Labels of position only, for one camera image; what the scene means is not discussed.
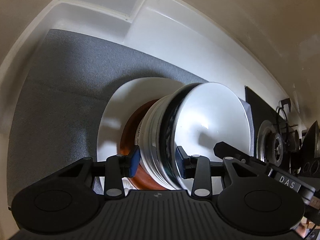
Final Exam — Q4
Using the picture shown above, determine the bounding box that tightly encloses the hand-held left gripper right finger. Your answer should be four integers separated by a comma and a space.
176, 146, 253, 197

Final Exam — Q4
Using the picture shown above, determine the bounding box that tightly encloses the brown round plate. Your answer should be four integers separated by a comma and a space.
119, 99, 166, 190

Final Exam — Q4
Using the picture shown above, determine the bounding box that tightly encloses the grey felt mat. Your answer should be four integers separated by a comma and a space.
7, 29, 252, 207

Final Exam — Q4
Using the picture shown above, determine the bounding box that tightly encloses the cream ridged bowl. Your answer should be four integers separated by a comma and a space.
134, 99, 181, 190

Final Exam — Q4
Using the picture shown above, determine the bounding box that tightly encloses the white square floral plate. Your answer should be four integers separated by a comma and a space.
96, 77, 213, 198

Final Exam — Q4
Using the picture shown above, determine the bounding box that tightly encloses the black glass cooktop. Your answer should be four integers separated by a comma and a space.
245, 86, 320, 175

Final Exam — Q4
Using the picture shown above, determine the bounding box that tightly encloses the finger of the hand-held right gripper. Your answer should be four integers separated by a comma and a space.
213, 142, 272, 172

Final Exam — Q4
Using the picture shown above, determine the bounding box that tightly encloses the black pot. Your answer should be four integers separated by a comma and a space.
299, 121, 320, 161

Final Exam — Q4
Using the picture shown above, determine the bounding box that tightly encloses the steel gas burner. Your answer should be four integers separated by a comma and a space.
257, 120, 300, 166

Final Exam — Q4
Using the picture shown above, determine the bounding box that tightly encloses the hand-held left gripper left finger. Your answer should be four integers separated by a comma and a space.
59, 147, 141, 197

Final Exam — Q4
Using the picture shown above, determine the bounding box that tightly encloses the black pan support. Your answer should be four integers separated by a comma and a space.
276, 99, 306, 171

